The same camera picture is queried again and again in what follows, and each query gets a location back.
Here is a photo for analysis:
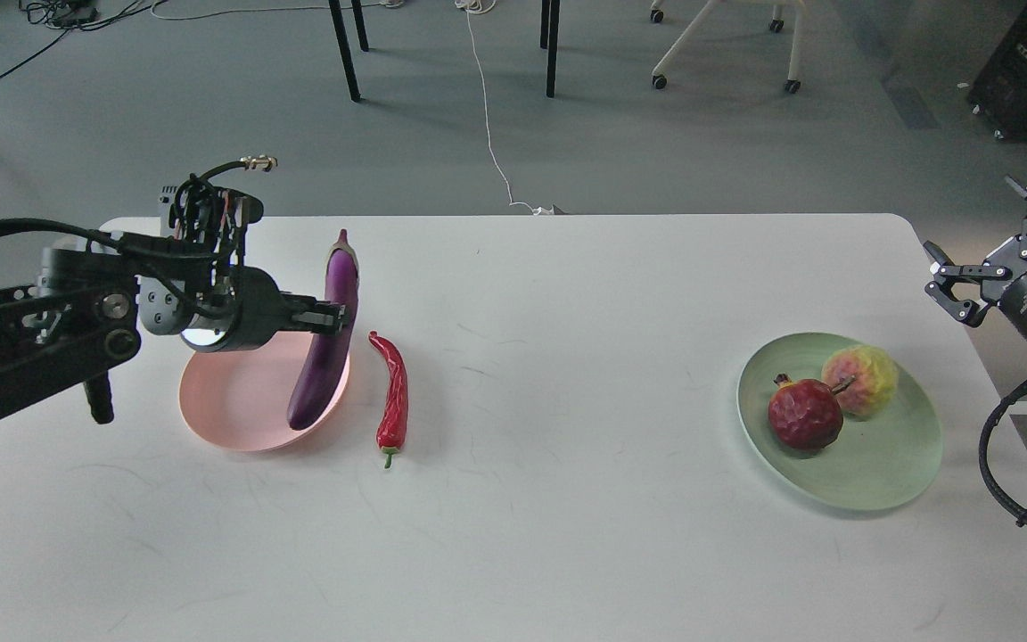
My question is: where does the dark red pomegranate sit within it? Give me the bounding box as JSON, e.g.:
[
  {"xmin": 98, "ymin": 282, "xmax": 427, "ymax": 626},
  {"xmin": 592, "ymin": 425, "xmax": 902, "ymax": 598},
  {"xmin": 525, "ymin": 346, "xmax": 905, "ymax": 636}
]
[{"xmin": 767, "ymin": 373, "xmax": 844, "ymax": 451}]

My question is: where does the red chili pepper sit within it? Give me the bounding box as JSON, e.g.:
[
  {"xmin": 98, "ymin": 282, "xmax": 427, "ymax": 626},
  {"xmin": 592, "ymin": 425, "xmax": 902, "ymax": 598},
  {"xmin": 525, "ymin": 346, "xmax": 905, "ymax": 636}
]
[{"xmin": 368, "ymin": 332, "xmax": 410, "ymax": 470}]

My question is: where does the black table leg right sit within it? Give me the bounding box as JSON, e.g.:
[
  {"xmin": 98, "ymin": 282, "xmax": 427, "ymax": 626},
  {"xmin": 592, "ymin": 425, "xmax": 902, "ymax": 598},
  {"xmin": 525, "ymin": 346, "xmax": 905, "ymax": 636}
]
[{"xmin": 539, "ymin": 0, "xmax": 560, "ymax": 99}]

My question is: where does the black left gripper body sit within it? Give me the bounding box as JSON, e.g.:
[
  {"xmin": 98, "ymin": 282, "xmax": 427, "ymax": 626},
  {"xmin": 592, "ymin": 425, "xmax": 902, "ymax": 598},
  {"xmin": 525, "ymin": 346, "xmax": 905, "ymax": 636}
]
[{"xmin": 180, "ymin": 267, "xmax": 296, "ymax": 352}]

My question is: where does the green plate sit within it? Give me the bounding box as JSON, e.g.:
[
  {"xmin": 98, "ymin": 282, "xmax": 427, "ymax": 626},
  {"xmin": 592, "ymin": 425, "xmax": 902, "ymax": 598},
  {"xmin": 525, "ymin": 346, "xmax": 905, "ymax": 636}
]
[{"xmin": 736, "ymin": 332, "xmax": 944, "ymax": 512}]

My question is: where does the black table leg left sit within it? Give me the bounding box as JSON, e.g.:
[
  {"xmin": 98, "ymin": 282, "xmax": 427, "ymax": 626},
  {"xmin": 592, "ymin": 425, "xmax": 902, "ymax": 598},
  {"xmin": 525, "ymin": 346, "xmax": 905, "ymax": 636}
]
[{"xmin": 326, "ymin": 0, "xmax": 370, "ymax": 103}]

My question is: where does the pink plate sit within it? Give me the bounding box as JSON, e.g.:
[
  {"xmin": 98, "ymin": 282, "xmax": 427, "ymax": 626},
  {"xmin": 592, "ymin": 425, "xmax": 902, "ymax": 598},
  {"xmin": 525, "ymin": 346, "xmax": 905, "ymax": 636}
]
[{"xmin": 178, "ymin": 333, "xmax": 351, "ymax": 454}]

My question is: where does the white rolling chair base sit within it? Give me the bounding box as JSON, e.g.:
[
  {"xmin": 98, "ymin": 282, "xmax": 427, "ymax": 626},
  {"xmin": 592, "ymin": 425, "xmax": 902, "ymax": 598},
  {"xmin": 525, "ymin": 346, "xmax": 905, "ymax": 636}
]
[{"xmin": 650, "ymin": 0, "xmax": 809, "ymax": 95}]

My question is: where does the black table leg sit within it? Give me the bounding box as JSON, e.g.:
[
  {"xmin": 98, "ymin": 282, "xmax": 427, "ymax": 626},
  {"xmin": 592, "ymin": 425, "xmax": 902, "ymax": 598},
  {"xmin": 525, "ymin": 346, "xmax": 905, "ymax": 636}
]
[
  {"xmin": 326, "ymin": 0, "xmax": 370, "ymax": 103},
  {"xmin": 539, "ymin": 0, "xmax": 560, "ymax": 99}
]

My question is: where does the white floor cable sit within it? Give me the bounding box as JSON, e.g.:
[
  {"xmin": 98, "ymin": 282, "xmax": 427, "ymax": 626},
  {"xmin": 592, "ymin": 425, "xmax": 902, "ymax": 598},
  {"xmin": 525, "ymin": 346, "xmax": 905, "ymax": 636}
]
[{"xmin": 456, "ymin": 0, "xmax": 557, "ymax": 217}]

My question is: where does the purple eggplant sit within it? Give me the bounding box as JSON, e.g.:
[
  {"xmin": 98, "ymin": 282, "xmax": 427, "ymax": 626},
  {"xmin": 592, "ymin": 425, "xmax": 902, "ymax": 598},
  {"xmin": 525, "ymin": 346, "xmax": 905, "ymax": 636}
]
[{"xmin": 288, "ymin": 230, "xmax": 359, "ymax": 431}]

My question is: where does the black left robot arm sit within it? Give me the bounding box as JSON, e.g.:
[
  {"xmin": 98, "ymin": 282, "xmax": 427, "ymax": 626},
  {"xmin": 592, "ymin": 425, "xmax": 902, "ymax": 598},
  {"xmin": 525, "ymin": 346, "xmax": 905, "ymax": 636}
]
[{"xmin": 0, "ymin": 155, "xmax": 359, "ymax": 431}]

